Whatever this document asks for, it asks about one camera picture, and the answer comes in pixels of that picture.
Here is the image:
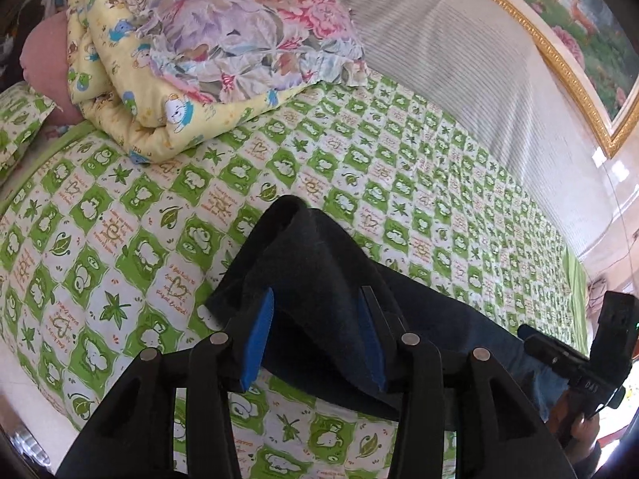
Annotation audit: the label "gold framed painting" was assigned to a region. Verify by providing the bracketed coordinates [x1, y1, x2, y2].
[433, 0, 639, 159]

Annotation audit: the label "person's right hand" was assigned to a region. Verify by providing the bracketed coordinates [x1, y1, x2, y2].
[558, 392, 602, 465]

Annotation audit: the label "yellow cartoon quilt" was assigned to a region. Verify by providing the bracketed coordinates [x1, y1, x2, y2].
[64, 0, 323, 165]

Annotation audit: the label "pink pillow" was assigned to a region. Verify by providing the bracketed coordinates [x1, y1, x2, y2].
[20, 10, 87, 127]

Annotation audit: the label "black pants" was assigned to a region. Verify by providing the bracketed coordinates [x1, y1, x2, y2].
[206, 194, 570, 422]

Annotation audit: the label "green printed bed sheet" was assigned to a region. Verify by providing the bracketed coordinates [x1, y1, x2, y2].
[0, 70, 591, 479]

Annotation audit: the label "green printed pillow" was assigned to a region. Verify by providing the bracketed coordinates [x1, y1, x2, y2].
[0, 82, 59, 186]

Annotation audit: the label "floral pillow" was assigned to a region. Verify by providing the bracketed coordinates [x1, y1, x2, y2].
[114, 0, 371, 107]

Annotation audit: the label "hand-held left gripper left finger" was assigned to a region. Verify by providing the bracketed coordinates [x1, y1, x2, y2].
[56, 287, 276, 479]

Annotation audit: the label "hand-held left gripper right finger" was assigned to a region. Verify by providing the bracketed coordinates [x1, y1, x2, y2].
[356, 286, 576, 479]

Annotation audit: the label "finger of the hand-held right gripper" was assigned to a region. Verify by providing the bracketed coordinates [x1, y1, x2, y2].
[517, 324, 592, 377]

